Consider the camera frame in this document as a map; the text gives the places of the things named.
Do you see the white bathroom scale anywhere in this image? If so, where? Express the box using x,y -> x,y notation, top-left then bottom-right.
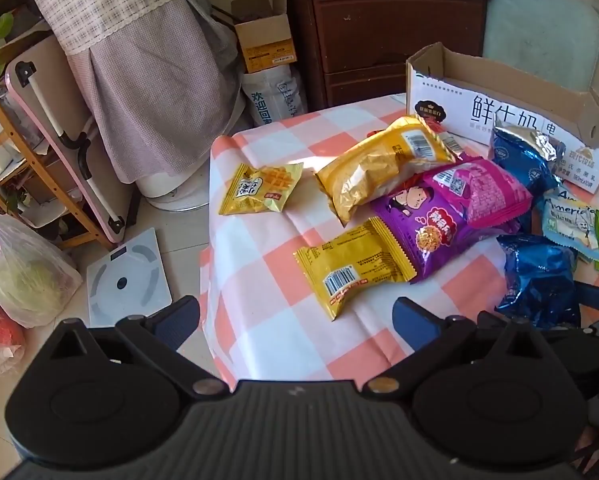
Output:
86,227 -> 173,328

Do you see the small yellow waffle snack packet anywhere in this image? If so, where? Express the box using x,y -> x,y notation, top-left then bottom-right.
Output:
218,162 -> 304,217

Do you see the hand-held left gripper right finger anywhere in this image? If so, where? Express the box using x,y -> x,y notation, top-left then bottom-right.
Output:
362,296 -> 550,402

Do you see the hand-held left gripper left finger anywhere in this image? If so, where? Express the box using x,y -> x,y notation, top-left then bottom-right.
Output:
50,295 -> 230,402

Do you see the brown wooden nightstand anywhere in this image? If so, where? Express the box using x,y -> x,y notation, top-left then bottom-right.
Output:
270,0 -> 495,113

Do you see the blue silver foil snack packet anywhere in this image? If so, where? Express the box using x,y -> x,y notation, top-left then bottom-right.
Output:
488,110 -> 566,206

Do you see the white woven bag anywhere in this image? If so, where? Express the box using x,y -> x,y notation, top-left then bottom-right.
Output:
242,65 -> 307,128

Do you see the pale blue snack packet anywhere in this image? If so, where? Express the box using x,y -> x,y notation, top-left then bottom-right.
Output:
539,187 -> 599,263

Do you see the open cardboard box yellow label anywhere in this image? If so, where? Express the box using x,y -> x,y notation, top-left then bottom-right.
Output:
230,0 -> 298,75

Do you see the pink edged folding table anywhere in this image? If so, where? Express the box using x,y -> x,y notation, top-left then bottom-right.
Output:
4,35 -> 140,247

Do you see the yellow snack packet red strip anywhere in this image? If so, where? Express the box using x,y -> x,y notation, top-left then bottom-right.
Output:
294,217 -> 417,322

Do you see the white round fan base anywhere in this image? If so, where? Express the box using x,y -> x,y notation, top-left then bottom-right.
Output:
136,160 -> 215,212

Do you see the large yellow snack bag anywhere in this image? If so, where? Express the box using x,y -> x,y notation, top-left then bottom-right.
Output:
314,116 -> 463,226

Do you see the purple cartoon snack bag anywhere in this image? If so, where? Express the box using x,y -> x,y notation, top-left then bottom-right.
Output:
369,182 -> 520,285

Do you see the white printed cardboard box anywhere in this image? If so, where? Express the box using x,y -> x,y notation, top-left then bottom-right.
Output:
405,42 -> 599,196

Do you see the pale green cushion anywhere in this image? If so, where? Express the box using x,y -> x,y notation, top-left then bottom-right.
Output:
482,0 -> 599,93

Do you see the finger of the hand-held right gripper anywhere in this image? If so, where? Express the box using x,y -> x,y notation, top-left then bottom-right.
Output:
574,282 -> 599,313

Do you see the magenta snack packet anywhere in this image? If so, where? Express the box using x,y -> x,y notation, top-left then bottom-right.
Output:
419,155 -> 534,231

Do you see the pink checkered tablecloth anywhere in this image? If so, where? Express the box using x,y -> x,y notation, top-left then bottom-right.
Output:
202,94 -> 599,396

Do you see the wooden shelf rack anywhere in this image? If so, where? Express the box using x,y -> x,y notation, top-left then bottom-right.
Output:
0,75 -> 105,251

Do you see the clear plastic bag with cabbage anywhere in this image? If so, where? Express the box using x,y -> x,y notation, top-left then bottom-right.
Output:
0,210 -> 83,329

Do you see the plaid fabric cover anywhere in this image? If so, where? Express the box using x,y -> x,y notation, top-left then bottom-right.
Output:
20,0 -> 245,186

